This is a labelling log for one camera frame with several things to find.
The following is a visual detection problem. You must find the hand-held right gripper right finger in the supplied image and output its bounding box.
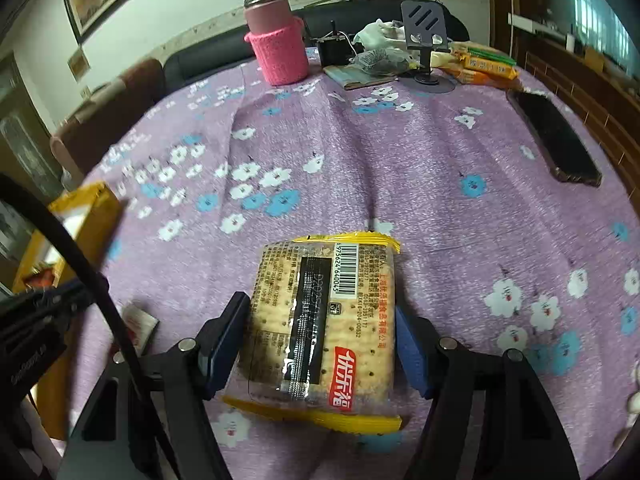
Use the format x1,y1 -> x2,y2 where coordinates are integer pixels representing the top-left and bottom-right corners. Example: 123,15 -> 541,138
394,305 -> 583,480

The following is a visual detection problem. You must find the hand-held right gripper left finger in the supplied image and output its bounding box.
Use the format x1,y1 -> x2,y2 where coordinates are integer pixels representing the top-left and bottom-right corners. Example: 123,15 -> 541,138
57,291 -> 251,480

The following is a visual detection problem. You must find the white red snack packet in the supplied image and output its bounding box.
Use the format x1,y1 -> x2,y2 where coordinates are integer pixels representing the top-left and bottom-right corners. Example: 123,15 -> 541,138
122,304 -> 160,350

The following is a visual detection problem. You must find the yellow cracker packet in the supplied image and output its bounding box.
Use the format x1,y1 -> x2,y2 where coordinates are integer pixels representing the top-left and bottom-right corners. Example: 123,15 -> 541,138
222,231 -> 403,433

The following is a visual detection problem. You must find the yellow cardboard box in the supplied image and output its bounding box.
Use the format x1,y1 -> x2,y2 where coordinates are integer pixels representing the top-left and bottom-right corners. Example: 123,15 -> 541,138
12,181 -> 127,442

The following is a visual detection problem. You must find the purple floral tablecloth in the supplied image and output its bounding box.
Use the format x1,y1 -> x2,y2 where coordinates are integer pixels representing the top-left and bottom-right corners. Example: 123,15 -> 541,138
47,45 -> 640,480

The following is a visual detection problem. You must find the wooden glass door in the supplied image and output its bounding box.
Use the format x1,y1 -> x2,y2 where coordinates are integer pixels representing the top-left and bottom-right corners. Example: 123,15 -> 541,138
0,52 -> 66,201

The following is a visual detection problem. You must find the brown armchair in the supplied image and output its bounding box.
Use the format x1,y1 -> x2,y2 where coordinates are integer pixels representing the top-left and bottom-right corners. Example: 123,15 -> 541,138
49,57 -> 166,186

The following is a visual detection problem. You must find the black smartphone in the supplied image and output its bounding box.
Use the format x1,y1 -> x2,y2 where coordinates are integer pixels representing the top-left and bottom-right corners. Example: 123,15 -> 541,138
506,87 -> 603,187

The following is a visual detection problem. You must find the grey booklet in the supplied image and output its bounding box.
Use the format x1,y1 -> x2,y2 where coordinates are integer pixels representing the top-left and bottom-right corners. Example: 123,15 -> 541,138
322,62 -> 401,92

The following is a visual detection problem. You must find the black sofa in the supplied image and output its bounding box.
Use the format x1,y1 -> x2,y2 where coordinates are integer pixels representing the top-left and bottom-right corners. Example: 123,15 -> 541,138
164,0 -> 471,98

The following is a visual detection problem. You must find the orange snack box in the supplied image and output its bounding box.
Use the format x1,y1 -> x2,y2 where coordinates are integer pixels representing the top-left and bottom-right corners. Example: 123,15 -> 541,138
440,52 -> 518,86

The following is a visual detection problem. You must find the crumpled plastic bag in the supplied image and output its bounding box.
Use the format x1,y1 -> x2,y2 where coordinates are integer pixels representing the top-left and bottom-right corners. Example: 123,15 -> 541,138
348,19 -> 418,77

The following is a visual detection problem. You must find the pink thermos bottle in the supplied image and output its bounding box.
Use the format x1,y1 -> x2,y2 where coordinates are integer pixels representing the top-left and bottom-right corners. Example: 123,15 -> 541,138
243,0 -> 310,86

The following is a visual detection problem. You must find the green yellow snack box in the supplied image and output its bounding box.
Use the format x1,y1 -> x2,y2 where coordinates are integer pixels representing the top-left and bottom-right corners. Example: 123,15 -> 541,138
450,42 -> 517,66

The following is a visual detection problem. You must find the black power adapter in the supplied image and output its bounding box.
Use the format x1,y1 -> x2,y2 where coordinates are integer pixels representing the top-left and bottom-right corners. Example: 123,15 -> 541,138
317,21 -> 357,67

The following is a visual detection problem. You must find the grey phone stand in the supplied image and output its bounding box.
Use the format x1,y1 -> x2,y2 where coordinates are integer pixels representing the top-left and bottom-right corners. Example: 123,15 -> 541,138
400,0 -> 457,95

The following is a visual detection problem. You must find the wooden cabinet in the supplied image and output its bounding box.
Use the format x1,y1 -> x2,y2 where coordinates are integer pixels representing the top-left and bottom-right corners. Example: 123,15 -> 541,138
487,0 -> 640,196

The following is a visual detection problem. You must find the black cable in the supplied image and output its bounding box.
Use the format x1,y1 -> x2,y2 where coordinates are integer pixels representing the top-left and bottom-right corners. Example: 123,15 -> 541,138
0,174 -> 181,480

